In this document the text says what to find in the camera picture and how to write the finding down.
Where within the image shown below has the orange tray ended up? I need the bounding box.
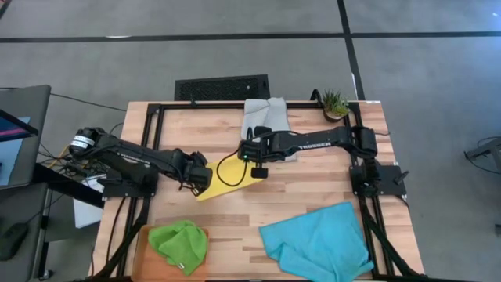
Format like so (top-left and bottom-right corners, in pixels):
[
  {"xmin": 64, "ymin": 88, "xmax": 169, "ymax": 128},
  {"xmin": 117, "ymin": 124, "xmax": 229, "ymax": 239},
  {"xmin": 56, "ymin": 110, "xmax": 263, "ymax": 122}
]
[{"xmin": 131, "ymin": 225, "xmax": 211, "ymax": 282}]

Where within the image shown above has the blue microfiber towel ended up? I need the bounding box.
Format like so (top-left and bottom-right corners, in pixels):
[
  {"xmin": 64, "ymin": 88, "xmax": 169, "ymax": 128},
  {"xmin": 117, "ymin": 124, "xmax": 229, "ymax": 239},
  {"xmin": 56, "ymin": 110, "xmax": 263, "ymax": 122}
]
[{"xmin": 258, "ymin": 201, "xmax": 375, "ymax": 282}]

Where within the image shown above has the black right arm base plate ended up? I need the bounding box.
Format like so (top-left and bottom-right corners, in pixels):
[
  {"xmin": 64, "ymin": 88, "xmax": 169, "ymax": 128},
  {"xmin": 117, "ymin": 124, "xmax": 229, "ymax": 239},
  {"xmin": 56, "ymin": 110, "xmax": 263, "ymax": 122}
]
[{"xmin": 350, "ymin": 164, "xmax": 410, "ymax": 197}]

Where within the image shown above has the black metal table frame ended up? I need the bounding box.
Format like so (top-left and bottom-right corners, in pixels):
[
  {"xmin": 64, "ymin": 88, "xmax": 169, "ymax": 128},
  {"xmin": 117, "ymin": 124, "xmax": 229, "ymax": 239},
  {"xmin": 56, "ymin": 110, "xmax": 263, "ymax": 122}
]
[{"xmin": 88, "ymin": 100, "xmax": 430, "ymax": 282}]

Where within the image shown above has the black desk beam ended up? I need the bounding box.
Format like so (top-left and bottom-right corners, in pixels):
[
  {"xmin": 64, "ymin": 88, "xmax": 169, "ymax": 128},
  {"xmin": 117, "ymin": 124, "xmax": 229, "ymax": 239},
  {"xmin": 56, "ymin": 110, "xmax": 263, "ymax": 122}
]
[{"xmin": 33, "ymin": 163, "xmax": 105, "ymax": 208}]

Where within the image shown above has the black desk leg pole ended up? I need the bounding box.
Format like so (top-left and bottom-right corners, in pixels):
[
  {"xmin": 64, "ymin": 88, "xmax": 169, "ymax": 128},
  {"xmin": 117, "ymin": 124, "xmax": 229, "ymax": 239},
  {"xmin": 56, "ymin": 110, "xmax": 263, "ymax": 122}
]
[{"xmin": 37, "ymin": 201, "xmax": 54, "ymax": 281}]

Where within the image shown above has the thin black floor cable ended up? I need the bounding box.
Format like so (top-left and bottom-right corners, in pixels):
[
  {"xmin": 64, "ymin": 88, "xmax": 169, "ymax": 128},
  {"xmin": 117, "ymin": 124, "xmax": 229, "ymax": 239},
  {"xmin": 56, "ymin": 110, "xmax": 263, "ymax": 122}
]
[{"xmin": 49, "ymin": 92, "xmax": 128, "ymax": 113}]

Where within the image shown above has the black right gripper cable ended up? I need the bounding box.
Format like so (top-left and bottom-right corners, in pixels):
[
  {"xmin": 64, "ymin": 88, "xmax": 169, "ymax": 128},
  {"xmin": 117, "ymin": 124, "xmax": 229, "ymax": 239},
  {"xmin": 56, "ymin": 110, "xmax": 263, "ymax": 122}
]
[{"xmin": 215, "ymin": 147, "xmax": 251, "ymax": 188}]

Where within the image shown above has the white paper sheet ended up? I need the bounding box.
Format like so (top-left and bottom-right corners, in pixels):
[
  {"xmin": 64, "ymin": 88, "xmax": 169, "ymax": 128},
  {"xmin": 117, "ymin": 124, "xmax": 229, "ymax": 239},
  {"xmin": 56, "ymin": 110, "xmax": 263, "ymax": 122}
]
[{"xmin": 73, "ymin": 197, "xmax": 103, "ymax": 230}]

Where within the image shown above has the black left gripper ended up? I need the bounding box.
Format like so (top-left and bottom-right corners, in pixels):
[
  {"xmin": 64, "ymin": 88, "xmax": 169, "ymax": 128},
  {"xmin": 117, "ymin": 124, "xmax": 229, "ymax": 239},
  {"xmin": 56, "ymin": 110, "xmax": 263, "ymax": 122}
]
[{"xmin": 183, "ymin": 150, "xmax": 214, "ymax": 197}]

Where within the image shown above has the yellow microfiber towel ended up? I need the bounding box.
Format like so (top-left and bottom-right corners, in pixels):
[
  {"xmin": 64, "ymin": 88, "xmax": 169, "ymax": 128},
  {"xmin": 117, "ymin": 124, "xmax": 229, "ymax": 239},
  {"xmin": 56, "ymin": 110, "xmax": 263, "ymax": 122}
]
[{"xmin": 195, "ymin": 154, "xmax": 265, "ymax": 202}]

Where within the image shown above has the laptop with blue screen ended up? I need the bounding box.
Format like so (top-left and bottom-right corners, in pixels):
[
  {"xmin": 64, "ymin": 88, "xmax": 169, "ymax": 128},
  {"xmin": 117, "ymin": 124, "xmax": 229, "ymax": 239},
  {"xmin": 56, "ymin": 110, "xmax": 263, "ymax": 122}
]
[{"xmin": 0, "ymin": 108, "xmax": 40, "ymax": 189}]

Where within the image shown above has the dark grey desk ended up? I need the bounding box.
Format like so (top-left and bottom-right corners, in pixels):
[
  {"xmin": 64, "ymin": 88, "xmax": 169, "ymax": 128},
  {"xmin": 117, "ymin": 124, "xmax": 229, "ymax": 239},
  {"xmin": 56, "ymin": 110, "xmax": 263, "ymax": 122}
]
[{"xmin": 0, "ymin": 182, "xmax": 54, "ymax": 282}]

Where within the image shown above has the black computer mouse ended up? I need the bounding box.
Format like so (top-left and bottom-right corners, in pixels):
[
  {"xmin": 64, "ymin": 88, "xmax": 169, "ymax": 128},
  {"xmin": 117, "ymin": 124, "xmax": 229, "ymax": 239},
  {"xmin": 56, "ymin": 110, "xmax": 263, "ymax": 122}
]
[{"xmin": 0, "ymin": 222, "xmax": 29, "ymax": 262}]

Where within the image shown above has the yellow cable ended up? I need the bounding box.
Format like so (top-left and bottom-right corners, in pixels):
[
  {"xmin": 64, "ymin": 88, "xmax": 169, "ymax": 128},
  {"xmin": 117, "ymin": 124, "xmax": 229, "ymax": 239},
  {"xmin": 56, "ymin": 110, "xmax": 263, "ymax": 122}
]
[{"xmin": 46, "ymin": 139, "xmax": 77, "ymax": 169}]

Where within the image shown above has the small potted green plant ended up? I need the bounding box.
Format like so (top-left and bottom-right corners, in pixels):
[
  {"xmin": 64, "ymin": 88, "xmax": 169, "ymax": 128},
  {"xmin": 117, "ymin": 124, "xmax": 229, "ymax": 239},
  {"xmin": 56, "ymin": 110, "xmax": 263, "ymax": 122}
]
[{"xmin": 321, "ymin": 89, "xmax": 351, "ymax": 124}]

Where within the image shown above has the green microfiber towel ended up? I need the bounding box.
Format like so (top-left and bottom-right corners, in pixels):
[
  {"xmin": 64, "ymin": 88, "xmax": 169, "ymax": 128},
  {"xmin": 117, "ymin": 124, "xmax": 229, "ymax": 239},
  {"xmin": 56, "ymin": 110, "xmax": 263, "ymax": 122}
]
[{"xmin": 147, "ymin": 219, "xmax": 209, "ymax": 277}]

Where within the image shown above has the grey microfiber towel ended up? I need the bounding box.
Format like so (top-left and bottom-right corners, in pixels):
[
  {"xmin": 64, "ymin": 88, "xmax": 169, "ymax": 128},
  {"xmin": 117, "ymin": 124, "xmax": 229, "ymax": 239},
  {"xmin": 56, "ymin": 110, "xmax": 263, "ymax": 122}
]
[{"xmin": 240, "ymin": 97, "xmax": 297, "ymax": 162}]

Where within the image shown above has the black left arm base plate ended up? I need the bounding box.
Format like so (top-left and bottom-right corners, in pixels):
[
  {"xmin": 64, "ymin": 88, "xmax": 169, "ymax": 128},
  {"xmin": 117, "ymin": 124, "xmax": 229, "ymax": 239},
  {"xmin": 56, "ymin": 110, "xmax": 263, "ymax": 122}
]
[{"xmin": 102, "ymin": 178, "xmax": 158, "ymax": 199}]

